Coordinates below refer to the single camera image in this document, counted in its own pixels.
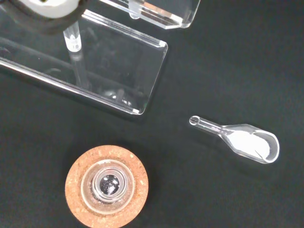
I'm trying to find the black bench cloth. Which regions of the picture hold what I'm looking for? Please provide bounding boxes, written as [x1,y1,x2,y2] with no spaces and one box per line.
[0,0,304,228]

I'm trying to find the clear acrylic funnel stand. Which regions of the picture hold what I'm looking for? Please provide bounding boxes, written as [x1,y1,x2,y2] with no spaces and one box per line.
[0,0,201,116]

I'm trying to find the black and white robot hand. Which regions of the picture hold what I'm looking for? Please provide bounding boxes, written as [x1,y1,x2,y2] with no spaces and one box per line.
[9,0,90,36]

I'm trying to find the glass weighing funnel with powder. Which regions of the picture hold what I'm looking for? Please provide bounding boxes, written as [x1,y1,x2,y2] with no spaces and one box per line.
[189,115,280,164]

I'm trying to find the small round-bottom glass flask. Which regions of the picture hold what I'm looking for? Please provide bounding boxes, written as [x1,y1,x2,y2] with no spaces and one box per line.
[80,161,135,213]

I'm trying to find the cork ring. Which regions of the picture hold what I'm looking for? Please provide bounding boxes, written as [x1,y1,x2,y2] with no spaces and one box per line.
[65,145,149,228]

